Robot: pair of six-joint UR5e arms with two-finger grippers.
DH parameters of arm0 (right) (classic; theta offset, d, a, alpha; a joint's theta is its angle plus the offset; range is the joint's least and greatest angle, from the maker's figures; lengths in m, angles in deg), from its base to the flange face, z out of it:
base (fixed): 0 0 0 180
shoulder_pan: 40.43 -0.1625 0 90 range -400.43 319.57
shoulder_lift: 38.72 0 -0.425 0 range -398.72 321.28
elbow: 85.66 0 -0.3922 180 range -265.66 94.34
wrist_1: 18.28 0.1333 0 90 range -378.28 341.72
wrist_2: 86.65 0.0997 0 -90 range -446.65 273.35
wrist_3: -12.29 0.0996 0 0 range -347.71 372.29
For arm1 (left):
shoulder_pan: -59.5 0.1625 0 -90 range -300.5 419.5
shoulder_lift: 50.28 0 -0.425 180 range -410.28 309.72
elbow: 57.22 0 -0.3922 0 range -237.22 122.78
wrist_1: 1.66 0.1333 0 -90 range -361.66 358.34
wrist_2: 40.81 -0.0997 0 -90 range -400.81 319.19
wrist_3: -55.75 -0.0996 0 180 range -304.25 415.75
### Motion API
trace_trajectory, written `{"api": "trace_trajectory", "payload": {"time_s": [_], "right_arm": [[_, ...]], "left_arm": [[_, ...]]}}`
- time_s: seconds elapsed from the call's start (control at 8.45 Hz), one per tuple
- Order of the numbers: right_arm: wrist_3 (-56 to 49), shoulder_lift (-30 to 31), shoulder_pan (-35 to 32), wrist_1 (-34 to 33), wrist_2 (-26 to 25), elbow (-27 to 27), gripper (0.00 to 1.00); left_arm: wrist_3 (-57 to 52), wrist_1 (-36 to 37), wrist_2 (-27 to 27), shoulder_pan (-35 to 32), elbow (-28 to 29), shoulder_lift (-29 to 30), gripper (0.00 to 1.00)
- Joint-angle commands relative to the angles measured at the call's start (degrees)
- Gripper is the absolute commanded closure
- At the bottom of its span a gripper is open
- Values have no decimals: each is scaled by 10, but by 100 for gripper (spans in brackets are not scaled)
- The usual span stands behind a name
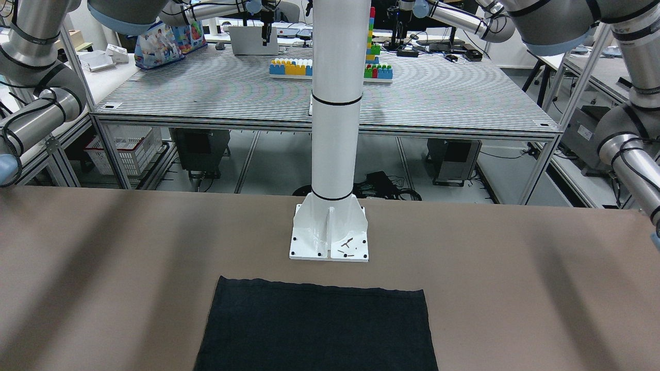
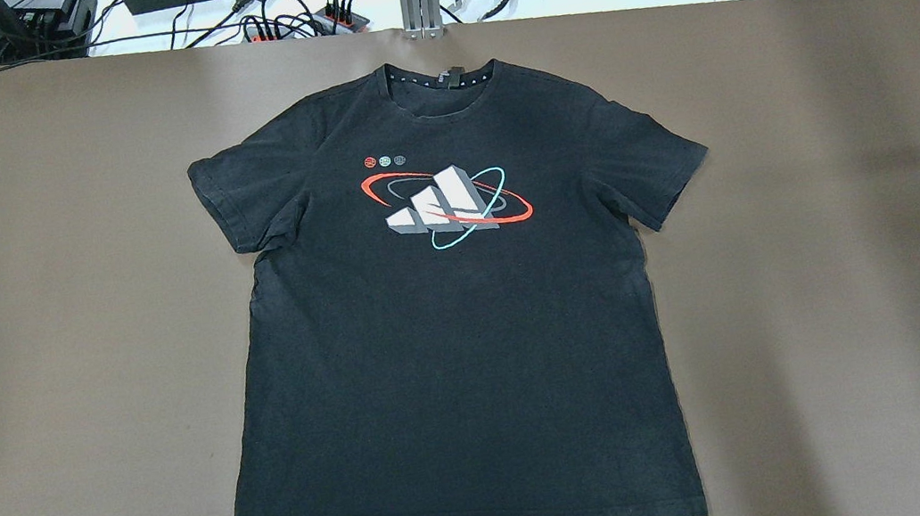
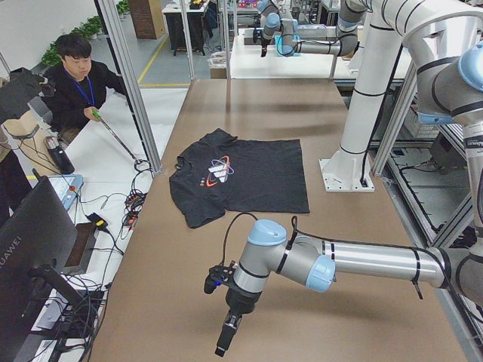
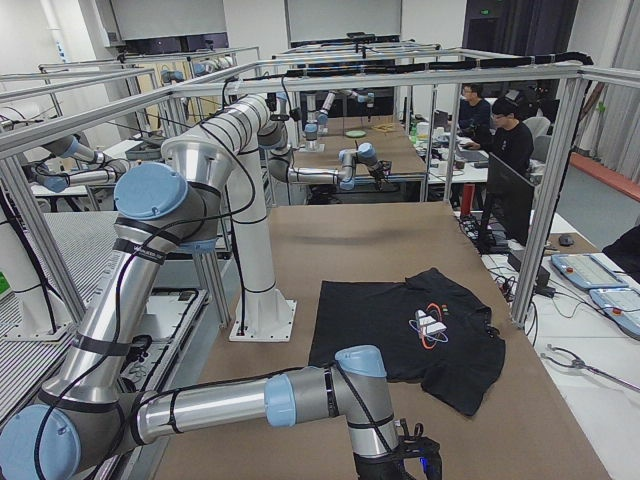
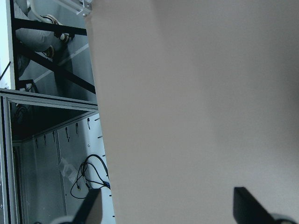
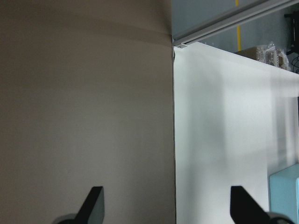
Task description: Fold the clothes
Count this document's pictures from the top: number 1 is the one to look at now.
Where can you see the black t-shirt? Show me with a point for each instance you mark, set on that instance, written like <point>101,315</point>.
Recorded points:
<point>256,324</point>

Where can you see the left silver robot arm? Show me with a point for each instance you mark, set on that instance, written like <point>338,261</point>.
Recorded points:
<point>627,136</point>

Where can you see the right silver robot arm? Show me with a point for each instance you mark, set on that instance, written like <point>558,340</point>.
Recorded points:
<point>29,61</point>

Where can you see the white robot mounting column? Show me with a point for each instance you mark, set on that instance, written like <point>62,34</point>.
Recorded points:
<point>330,224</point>

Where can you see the colourful toy block tower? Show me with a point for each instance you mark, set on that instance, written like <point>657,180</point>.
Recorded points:
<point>374,70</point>

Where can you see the colourful toy block row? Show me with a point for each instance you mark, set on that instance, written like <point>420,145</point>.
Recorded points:
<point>291,68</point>

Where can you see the striped aluminium workbench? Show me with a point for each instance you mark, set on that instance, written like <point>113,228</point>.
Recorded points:
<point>429,97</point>

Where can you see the grey computer under bench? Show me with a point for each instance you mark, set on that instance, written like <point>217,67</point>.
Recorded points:
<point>453,160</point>

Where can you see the black computer under bench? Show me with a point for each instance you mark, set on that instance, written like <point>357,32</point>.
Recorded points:
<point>200,150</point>

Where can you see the white plastic basket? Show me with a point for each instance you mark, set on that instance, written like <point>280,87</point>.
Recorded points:
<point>136,146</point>

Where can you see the colourful printed bag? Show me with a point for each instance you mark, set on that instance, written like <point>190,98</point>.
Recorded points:
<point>163,44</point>

